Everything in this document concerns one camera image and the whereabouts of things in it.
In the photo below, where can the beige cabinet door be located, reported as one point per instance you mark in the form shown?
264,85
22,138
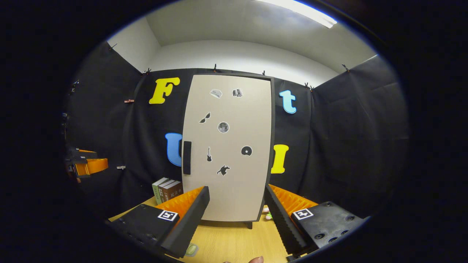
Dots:
237,109

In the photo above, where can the black backdrop cloth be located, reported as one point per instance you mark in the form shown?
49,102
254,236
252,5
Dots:
347,146

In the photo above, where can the dark grey cabinet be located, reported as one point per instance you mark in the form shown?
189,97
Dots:
273,138

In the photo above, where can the long ceiling light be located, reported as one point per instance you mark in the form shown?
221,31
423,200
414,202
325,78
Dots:
303,12

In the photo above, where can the green coaster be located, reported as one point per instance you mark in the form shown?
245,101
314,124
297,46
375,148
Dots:
192,250

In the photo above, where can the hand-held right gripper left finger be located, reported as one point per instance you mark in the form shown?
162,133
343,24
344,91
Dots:
190,223

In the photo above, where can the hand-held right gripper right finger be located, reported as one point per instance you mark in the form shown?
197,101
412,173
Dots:
281,223

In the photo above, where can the green spine book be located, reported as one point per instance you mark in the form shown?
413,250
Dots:
156,193

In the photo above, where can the green white plush toy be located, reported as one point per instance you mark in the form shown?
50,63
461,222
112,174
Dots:
268,215

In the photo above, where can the dark brown spine book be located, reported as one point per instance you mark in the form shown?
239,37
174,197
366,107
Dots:
162,195

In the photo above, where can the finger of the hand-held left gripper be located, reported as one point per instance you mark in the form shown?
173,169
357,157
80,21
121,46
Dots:
95,166
82,155

